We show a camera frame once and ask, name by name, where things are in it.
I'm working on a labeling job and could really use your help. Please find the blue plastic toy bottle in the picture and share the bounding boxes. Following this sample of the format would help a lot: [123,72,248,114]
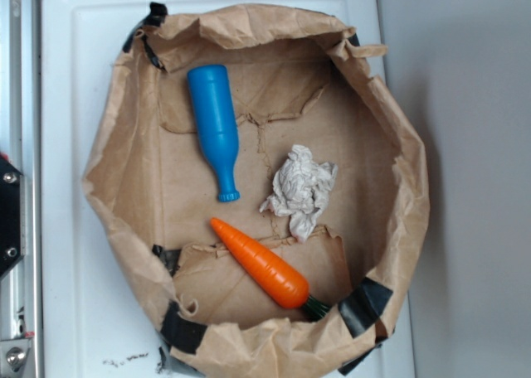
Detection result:
[187,65,240,202]

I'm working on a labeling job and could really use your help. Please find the crumpled white paper ball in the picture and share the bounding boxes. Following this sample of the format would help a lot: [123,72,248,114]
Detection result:
[259,144,339,243]

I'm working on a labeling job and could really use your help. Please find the orange plastic toy carrot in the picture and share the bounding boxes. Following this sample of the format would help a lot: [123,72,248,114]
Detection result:
[210,217,331,320]

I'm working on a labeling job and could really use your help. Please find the brown paper bag bin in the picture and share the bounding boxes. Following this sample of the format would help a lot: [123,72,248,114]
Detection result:
[83,4,430,377]

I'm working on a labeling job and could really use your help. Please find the black metal bracket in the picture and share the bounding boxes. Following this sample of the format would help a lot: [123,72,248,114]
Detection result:
[0,153,24,279]

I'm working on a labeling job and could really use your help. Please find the aluminium frame rail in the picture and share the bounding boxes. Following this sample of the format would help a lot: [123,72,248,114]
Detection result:
[1,0,44,377]

